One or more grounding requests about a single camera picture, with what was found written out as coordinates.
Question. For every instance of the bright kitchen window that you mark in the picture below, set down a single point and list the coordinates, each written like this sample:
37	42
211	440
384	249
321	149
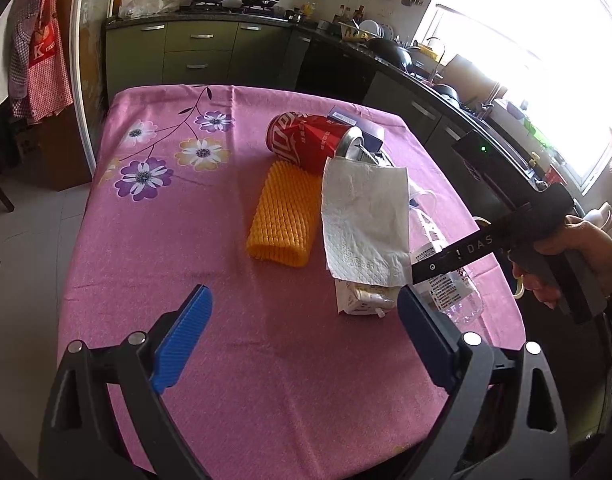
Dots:
511	35

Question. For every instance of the dish rack with dishes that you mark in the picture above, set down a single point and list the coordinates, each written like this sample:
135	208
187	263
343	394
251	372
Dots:
371	27

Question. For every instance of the large black wok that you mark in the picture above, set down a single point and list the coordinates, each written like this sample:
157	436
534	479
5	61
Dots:
393	52

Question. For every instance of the dark blue box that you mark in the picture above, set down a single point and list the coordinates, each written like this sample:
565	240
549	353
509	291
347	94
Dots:
343	119

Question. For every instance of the white door frame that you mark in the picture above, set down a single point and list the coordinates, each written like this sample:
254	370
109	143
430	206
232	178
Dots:
86	60

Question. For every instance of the white plastic bag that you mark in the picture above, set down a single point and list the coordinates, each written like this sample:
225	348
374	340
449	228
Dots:
146	8

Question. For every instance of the person's right hand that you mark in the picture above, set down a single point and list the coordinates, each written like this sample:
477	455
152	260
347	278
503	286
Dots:
591	240

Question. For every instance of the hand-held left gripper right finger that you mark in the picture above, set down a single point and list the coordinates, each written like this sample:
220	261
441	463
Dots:
423	335

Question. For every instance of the black pot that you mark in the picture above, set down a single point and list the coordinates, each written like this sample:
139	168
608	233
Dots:
446	92

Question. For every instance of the red checked apron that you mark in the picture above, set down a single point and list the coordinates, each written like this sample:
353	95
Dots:
41	85

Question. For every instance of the orange foam fruit net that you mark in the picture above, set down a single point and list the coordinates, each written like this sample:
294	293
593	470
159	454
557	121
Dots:
281	220

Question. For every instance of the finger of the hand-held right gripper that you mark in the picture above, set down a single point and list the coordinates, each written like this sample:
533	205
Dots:
431	266

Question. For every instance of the pink floral tablecloth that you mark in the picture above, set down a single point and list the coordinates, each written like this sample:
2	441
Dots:
236	385

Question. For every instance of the silver wrapper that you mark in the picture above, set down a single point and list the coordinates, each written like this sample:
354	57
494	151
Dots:
375	156

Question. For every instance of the yellow oil bottle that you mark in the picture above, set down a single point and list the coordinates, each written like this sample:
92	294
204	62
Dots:
311	6

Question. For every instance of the red soda can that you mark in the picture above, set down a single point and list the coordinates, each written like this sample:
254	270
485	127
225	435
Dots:
306	142

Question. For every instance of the green stove cabinet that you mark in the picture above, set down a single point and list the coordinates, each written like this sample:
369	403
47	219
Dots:
201	60

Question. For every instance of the dark sink counter cabinet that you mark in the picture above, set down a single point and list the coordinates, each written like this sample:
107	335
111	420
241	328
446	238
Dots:
336	70

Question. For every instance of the brown cardboard box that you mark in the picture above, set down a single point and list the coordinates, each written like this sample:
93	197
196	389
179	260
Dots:
56	160

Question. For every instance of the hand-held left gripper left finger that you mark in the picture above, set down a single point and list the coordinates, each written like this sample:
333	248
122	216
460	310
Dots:
181	340

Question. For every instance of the white paper towel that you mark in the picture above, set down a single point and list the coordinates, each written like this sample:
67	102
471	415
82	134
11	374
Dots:
361	220

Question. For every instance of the clear plastic bottle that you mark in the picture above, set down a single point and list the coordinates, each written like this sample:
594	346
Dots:
451	300

